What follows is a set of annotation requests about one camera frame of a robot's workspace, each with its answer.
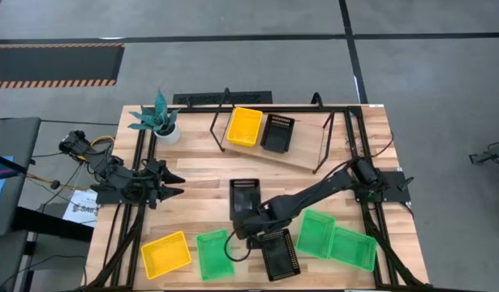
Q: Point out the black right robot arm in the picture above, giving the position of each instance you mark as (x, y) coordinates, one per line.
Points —
(314, 190)

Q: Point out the black metal stand legs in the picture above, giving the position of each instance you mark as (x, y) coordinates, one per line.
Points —
(490, 153)

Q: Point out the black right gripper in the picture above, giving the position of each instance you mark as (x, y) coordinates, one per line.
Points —
(255, 227)

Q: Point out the wooden shelf with black frame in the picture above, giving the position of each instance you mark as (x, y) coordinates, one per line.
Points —
(306, 150)

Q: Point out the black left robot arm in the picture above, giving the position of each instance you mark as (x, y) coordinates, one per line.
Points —
(111, 170)

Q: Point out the yellow plastic basket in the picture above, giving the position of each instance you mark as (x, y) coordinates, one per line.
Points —
(166, 255)
(245, 125)

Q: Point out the black plastic basket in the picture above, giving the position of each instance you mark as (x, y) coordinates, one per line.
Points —
(277, 138)
(244, 198)
(279, 255)

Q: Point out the black perforated floor grate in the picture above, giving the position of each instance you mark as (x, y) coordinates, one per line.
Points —
(200, 98)

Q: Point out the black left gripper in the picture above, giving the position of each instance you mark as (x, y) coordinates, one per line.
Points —
(156, 182)

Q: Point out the black desk base beam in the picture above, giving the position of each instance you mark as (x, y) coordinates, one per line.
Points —
(50, 223)

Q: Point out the black hazard-striped floor mat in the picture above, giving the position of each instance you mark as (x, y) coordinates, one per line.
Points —
(50, 63)

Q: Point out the green snake plant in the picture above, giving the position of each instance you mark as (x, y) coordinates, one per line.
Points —
(157, 117)

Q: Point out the white plant pot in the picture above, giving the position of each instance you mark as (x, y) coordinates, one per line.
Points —
(170, 138)

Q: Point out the grey side desk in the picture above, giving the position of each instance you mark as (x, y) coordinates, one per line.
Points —
(18, 138)

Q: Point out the green plastic basket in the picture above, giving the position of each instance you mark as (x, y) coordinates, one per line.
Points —
(354, 249)
(214, 255)
(315, 234)

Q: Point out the white printed paper sheet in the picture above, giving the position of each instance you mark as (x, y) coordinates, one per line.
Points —
(80, 211)

